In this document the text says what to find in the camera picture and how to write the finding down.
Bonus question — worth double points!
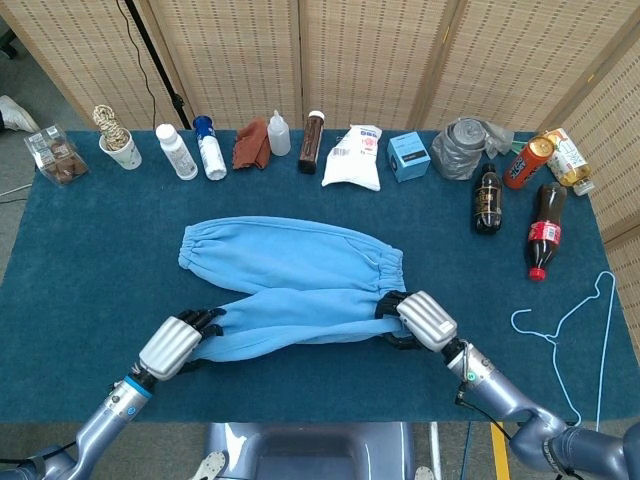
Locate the brown crumpled cloth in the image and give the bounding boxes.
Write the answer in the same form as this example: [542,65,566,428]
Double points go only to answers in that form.
[232,117,273,171]

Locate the dark blue table carpet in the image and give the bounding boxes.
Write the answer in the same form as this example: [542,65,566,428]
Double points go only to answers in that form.
[0,130,640,425]

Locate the yellow tea bottle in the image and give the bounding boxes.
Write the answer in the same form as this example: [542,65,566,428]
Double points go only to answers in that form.
[542,127,596,197]

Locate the light blue fleece pants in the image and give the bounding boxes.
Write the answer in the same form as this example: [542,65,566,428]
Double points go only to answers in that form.
[178,215,405,364]

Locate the thin black cable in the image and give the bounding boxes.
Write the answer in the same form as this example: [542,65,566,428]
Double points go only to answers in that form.
[115,0,156,131]

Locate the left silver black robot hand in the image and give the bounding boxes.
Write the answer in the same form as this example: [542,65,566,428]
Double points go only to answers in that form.
[138,308,227,382]

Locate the white plastic packet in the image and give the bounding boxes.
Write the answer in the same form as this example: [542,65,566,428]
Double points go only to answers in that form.
[321,123,384,192]

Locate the red orange drink can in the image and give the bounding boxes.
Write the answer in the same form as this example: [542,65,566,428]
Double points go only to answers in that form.
[502,135,556,190]

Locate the white shoe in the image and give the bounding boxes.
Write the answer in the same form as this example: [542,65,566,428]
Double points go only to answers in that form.
[0,94,40,134]

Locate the tall white plastic bottle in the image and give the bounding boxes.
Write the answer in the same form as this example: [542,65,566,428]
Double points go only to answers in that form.
[154,123,199,181]

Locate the cola bottle with red label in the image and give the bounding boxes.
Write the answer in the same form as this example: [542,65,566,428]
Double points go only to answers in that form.
[527,182,569,282]

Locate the white bottle with blue cap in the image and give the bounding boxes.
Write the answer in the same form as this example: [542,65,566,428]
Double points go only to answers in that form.
[192,115,228,181]

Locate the braided rope bundle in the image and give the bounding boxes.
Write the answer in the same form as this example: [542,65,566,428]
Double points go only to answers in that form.
[92,104,132,151]

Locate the dark brown rectangular bottle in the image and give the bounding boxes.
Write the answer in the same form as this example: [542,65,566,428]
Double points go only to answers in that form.
[297,110,327,175]

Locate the bamboo folding screen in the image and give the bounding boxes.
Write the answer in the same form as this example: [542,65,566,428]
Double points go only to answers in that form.
[0,0,640,321]

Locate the grey plastic bag roll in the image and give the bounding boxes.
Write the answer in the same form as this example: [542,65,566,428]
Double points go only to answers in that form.
[430,117,494,181]

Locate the black tripod stand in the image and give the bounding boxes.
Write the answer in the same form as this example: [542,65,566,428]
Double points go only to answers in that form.
[122,0,194,131]

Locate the translucent squeeze bottle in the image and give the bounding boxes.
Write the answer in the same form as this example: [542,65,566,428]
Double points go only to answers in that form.
[266,109,292,157]

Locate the light blue wire hanger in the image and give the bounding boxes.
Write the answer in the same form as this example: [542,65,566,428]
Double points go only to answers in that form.
[510,271,617,426]

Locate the white paper cup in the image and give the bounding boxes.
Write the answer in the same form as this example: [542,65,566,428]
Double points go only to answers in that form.
[98,130,143,171]

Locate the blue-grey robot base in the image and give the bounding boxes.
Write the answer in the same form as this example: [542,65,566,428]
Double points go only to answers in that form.
[202,422,416,480]

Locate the clear crumpled plastic bag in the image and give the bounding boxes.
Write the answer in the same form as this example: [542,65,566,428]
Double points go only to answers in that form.
[482,119,516,160]

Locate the black coffee bottle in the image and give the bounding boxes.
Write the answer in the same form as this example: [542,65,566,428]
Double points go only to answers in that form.
[472,163,504,235]

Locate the light blue cardboard box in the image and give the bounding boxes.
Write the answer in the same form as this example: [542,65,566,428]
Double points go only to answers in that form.
[387,132,432,184]

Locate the clear box of cookies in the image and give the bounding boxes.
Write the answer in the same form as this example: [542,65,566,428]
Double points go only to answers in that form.
[23,124,90,189]

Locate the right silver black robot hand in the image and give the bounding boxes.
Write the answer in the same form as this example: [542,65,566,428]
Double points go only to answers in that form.
[374,289,459,354]

